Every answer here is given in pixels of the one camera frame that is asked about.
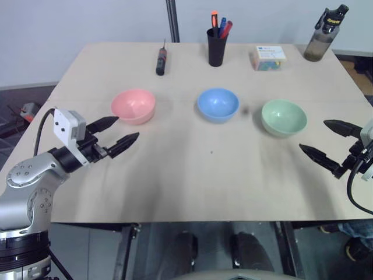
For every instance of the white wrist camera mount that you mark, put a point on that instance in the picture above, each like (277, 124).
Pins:
(65, 124)
(367, 131)

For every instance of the red marker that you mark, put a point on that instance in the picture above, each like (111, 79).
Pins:
(226, 29)

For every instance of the clear box of clips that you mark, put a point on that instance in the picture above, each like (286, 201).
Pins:
(268, 59)

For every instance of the person's blue jeans leg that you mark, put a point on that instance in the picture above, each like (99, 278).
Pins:
(358, 230)

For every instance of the black table leg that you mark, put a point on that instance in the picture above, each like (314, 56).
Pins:
(287, 248)
(125, 251)

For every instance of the blue pen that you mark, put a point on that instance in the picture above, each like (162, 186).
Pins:
(222, 26)

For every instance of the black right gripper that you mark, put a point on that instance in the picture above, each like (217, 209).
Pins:
(357, 160)

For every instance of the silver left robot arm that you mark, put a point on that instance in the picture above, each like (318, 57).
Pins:
(27, 186)

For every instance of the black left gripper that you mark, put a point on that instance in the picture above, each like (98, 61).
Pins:
(91, 148)

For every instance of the grey metal pole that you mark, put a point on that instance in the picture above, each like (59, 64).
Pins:
(173, 20)

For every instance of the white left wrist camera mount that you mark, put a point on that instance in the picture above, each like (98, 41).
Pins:
(65, 124)

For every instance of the black pen cup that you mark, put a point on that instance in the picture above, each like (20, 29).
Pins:
(216, 51)

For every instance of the black screwdriver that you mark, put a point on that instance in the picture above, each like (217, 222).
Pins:
(161, 62)

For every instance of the red grey floor tool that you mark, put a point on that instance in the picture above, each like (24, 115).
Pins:
(29, 111)

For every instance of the pink bowl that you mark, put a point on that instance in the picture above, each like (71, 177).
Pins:
(134, 106)

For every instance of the green bowl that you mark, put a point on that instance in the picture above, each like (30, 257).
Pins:
(284, 118)

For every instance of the blue bowl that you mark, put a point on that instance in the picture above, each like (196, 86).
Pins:
(218, 105)

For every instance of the dark rounded robot foot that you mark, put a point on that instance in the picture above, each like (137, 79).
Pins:
(250, 251)
(185, 251)

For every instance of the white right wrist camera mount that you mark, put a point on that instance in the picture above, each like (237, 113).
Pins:
(367, 131)

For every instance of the black yellow shoe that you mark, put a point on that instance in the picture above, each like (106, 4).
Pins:
(329, 228)
(358, 251)

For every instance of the smoky grey water bottle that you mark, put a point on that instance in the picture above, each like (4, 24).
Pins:
(320, 38)

